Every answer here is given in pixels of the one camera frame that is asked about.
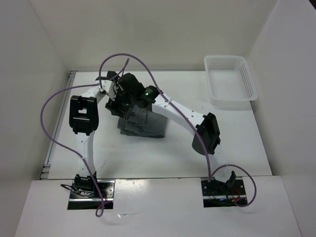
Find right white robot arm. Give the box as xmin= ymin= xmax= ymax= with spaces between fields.
xmin=101 ymin=72 xmax=221 ymax=156

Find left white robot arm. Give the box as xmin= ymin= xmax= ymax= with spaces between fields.
xmin=69 ymin=71 xmax=117 ymax=198

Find white plastic basket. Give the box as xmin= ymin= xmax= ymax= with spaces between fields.
xmin=204 ymin=55 xmax=258 ymax=103

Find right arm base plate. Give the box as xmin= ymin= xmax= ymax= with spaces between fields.
xmin=201 ymin=178 xmax=248 ymax=208

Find grey shorts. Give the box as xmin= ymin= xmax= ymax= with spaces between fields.
xmin=117 ymin=105 xmax=168 ymax=139

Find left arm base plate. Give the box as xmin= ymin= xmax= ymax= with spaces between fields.
xmin=67 ymin=180 xmax=115 ymax=210

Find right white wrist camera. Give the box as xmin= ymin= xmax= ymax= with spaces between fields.
xmin=100 ymin=80 xmax=116 ymax=101

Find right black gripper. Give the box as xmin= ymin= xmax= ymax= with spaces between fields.
xmin=105 ymin=85 xmax=135 ymax=118

